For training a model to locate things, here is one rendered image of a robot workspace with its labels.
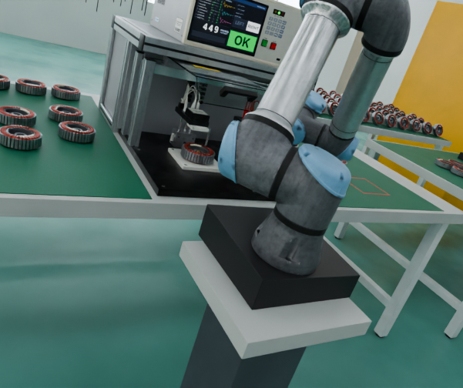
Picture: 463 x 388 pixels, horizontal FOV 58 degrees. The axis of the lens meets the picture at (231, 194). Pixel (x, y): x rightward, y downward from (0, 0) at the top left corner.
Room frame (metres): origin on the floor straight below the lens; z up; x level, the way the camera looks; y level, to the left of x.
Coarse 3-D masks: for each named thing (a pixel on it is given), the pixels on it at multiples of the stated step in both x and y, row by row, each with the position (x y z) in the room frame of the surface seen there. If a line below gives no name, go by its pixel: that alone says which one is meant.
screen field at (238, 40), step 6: (234, 36) 1.48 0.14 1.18; (240, 36) 1.49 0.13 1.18; (246, 36) 1.50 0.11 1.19; (252, 36) 1.51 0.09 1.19; (228, 42) 1.47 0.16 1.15; (234, 42) 1.48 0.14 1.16; (240, 42) 1.49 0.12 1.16; (246, 42) 1.50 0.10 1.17; (252, 42) 1.52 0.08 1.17; (240, 48) 1.50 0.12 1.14; (246, 48) 1.51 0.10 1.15; (252, 48) 1.52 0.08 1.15
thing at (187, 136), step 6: (174, 132) 1.42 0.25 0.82; (180, 132) 1.41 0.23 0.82; (186, 132) 1.44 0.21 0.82; (192, 132) 1.46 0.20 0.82; (174, 138) 1.41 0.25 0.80; (180, 138) 1.41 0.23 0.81; (186, 138) 1.42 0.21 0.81; (192, 138) 1.44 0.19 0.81; (174, 144) 1.40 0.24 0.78; (180, 144) 1.42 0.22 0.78
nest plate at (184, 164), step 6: (168, 150) 1.34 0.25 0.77; (174, 150) 1.33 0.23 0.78; (180, 150) 1.35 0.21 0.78; (174, 156) 1.29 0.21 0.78; (180, 156) 1.29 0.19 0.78; (180, 162) 1.24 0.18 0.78; (186, 162) 1.26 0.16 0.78; (192, 162) 1.27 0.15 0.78; (216, 162) 1.34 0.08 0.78; (186, 168) 1.23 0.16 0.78; (192, 168) 1.24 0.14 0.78; (198, 168) 1.25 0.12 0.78; (204, 168) 1.26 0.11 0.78; (210, 168) 1.27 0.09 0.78; (216, 168) 1.29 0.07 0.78
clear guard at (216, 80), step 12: (180, 60) 1.37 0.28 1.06; (192, 72) 1.21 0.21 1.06; (204, 72) 1.27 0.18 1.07; (216, 72) 1.35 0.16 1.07; (228, 72) 1.43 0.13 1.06; (204, 84) 1.17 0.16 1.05; (216, 84) 1.20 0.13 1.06; (228, 84) 1.23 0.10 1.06; (240, 84) 1.27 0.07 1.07; (252, 84) 1.34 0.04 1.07; (204, 96) 1.15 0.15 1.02; (216, 96) 1.17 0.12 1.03; (228, 96) 1.20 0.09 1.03; (240, 96) 1.23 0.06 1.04; (240, 108) 1.20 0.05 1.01; (252, 108) 1.23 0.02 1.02
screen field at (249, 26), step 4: (236, 20) 1.47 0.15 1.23; (240, 20) 1.48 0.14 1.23; (244, 20) 1.49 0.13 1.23; (236, 24) 1.47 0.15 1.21; (240, 24) 1.48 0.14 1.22; (244, 24) 1.49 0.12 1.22; (248, 24) 1.50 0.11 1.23; (252, 24) 1.51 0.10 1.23; (256, 24) 1.51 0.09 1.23; (244, 28) 1.49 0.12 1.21; (248, 28) 1.50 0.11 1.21; (252, 28) 1.51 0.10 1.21; (256, 28) 1.52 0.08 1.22; (256, 32) 1.52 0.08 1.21
